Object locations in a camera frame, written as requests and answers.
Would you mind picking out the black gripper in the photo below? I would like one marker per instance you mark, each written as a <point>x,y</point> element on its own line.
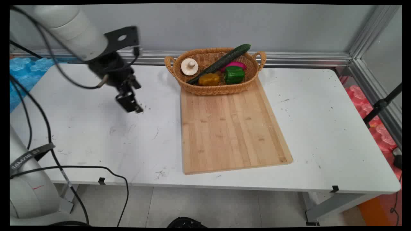
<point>110,69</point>

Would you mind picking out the yellow-brown potato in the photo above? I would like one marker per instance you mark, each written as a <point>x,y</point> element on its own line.
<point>208,79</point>

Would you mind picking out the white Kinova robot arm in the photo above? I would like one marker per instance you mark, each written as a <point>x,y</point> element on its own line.
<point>70,29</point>

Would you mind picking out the white toy mushroom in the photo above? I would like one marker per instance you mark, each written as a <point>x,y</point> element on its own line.
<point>189,66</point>

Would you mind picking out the small black table clip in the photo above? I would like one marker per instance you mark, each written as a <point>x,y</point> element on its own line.
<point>101,181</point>
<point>334,189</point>

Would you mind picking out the long dark green cucumber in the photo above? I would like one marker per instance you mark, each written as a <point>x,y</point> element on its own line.
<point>224,59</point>

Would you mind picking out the green bell pepper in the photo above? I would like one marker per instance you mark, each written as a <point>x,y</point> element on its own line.
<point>234,75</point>

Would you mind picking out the bamboo cutting board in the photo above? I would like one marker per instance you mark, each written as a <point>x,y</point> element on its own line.
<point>231,128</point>

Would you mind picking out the blue foam mat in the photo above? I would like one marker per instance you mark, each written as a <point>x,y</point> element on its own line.
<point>24,73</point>

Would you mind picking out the magenta sweet potato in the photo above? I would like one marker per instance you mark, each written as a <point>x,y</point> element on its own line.
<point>237,64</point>

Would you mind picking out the black round floor object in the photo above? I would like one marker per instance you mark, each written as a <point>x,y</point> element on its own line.
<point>186,223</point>

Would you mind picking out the grey metal table leg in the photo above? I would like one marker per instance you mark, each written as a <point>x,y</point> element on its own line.
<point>334,205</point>

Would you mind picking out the black tripod stand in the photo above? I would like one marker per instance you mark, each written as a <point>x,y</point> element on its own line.
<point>380,105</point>

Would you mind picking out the red foam mat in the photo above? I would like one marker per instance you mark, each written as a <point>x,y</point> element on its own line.
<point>382,134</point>

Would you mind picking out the black power adapter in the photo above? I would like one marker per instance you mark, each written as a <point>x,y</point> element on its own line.
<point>398,160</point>

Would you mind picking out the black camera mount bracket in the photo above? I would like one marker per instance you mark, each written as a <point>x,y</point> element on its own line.
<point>126,43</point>

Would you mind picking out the aluminium profile frame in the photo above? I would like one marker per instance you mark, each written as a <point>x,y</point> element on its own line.
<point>305,59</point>

